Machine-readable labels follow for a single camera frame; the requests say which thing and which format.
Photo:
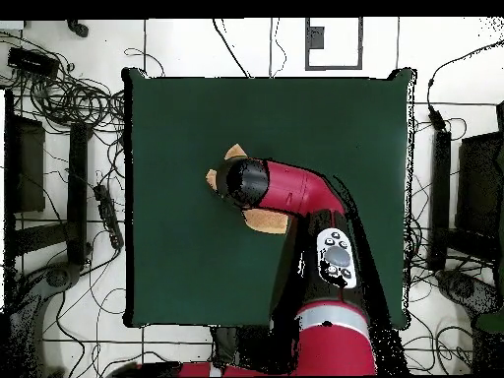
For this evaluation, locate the tan terry towel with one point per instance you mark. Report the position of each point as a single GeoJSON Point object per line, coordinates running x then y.
{"type": "Point", "coordinates": [267, 221]}

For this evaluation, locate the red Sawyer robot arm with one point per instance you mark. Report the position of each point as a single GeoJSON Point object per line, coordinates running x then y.
{"type": "Point", "coordinates": [299, 185]}

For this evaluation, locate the dark green tablecloth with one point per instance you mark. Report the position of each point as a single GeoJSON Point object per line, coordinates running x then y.
{"type": "Point", "coordinates": [177, 118]}

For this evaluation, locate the long black power strip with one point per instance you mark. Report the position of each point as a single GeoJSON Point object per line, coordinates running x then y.
{"type": "Point", "coordinates": [107, 212]}

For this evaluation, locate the dark tripod base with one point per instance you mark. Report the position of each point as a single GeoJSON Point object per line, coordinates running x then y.
{"type": "Point", "coordinates": [59, 275]}
{"type": "Point", "coordinates": [464, 287]}

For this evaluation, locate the small black curved object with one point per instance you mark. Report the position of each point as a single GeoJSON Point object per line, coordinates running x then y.
{"type": "Point", "coordinates": [80, 29]}

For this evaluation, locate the black adapter box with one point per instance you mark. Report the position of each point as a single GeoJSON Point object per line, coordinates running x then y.
{"type": "Point", "coordinates": [31, 61]}

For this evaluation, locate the black metal stand frame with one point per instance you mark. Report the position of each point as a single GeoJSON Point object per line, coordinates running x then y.
{"type": "Point", "coordinates": [441, 177]}
{"type": "Point", "coordinates": [77, 177]}

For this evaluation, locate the grey square floor frame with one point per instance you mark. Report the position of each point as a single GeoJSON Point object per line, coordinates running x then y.
{"type": "Point", "coordinates": [316, 37]}

